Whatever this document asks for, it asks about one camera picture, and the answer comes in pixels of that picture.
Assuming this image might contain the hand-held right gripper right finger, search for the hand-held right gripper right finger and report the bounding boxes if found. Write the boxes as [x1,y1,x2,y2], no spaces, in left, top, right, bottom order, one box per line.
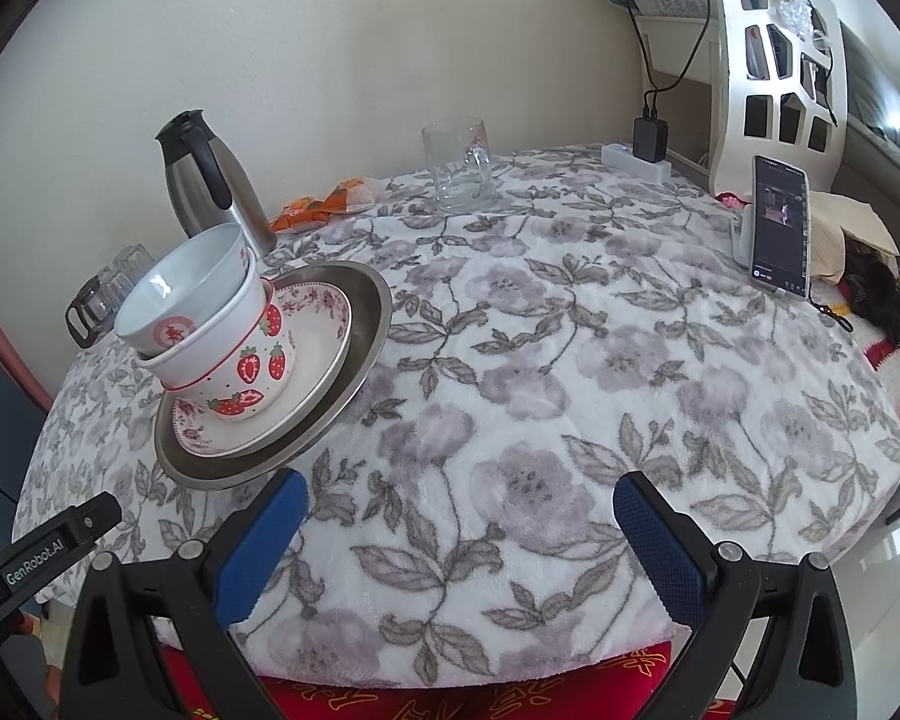
[613,471,857,720]

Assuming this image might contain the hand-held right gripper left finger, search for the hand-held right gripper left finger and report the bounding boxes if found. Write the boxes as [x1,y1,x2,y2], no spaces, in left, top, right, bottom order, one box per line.
[60,467,310,720]

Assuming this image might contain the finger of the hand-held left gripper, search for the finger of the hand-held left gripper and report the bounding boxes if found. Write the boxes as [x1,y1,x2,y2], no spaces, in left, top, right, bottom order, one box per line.
[0,493,123,627]

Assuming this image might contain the strawberry print bowl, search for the strawberry print bowl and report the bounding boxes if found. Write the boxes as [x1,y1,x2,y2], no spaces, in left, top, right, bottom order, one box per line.
[150,277,295,425]

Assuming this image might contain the pink floral plate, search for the pink floral plate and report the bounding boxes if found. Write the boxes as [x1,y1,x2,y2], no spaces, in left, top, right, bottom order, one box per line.
[172,277,352,460]

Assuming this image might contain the large stainless steel plate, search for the large stainless steel plate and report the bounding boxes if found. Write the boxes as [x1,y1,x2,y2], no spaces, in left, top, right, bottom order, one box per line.
[154,260,393,492]

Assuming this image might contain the small white plate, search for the small white plate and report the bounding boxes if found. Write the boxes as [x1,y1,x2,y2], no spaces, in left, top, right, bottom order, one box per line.
[114,223,250,353]

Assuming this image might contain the grey floral tablecloth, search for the grey floral tablecloth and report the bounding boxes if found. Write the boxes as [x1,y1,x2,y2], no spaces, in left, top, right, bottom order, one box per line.
[15,146,900,691]

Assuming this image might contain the red embroidered cloth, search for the red embroidered cloth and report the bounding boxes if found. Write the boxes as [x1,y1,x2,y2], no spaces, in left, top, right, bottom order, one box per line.
[157,641,743,720]

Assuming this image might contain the white phone stand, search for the white phone stand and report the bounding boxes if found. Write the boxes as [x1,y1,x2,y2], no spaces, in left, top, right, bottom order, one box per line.
[731,210,758,267]

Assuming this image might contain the black cloth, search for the black cloth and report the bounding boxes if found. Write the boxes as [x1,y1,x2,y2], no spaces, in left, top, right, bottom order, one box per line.
[844,247,900,353]

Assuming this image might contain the orange snack packet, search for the orange snack packet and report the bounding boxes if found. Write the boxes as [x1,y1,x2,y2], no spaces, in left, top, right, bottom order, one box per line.
[270,195,331,233]
[322,178,376,217]

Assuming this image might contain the smartphone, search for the smartphone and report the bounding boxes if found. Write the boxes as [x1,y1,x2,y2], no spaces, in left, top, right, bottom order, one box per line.
[750,154,811,299]

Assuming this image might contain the beige cushion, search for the beige cushion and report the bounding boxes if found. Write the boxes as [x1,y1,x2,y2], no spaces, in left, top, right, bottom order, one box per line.
[810,191,900,282]

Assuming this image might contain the stainless steel thermos jug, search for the stainless steel thermos jug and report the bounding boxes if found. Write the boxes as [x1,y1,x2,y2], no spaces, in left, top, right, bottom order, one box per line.
[155,111,278,260]

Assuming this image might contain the white power strip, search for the white power strip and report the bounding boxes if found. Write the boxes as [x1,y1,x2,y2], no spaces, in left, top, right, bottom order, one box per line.
[601,142,674,181]

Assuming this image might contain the black charger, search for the black charger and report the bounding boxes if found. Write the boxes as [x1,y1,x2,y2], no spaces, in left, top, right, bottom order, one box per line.
[633,117,670,164]

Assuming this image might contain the clear glass mug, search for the clear glass mug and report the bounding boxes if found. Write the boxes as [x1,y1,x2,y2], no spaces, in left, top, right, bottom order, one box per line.
[421,117,496,215]

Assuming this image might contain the grey sofa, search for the grey sofa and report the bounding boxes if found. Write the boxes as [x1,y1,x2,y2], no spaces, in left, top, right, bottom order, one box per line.
[832,22,900,196]

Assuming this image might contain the white cutout shelf unit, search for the white cutout shelf unit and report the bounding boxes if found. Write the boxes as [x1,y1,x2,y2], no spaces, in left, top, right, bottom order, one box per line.
[630,0,848,200]

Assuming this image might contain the glass teapot with dark handle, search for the glass teapot with dark handle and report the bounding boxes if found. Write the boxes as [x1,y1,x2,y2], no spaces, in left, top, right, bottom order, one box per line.
[65,274,125,348]

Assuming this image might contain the black charger cable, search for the black charger cable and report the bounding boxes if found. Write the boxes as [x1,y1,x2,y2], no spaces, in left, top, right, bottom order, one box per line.
[622,0,713,121]

